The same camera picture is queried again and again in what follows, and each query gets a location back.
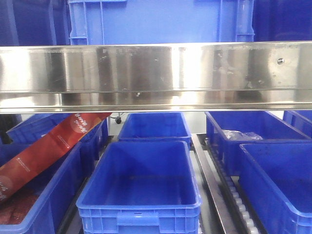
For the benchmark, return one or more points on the blue upper shelf crate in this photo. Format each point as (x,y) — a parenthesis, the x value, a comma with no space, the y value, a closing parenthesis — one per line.
(105,22)

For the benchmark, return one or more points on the stainless steel shelf beam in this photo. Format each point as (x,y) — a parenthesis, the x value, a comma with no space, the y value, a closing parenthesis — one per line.
(156,77)

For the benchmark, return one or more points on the blue rear centre bin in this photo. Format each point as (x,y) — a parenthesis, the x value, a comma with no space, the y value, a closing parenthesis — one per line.
(155,126)

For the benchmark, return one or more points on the blue bin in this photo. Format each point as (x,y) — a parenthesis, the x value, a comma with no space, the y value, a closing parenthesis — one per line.
(38,125)
(141,188)
(40,205)
(263,123)
(277,179)
(155,126)
(300,119)

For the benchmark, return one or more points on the clear plastic bag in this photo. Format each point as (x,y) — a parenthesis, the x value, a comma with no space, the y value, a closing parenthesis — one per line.
(237,135)

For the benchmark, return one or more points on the blue front centre bin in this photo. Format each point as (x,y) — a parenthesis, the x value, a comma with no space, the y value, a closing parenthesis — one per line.
(141,188)

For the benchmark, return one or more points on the blue rear right bin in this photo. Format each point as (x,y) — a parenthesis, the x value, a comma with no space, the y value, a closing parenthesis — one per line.
(263,123)

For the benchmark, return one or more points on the blue rear left bin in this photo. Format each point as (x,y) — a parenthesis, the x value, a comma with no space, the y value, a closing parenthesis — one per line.
(38,125)

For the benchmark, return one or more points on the red printed carton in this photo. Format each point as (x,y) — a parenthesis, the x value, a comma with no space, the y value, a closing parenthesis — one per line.
(43,153)

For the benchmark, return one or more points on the blue front right bin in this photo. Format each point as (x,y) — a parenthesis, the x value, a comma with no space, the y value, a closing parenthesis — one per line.
(277,179)

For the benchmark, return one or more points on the blue far right bin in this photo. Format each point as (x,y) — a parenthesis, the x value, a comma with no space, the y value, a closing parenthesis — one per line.
(300,119)

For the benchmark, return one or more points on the blue front left bin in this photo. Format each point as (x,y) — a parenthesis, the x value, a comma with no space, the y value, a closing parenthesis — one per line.
(40,205)

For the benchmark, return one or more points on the steel roller track rail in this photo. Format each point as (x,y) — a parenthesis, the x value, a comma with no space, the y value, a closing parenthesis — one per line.
(215,216)

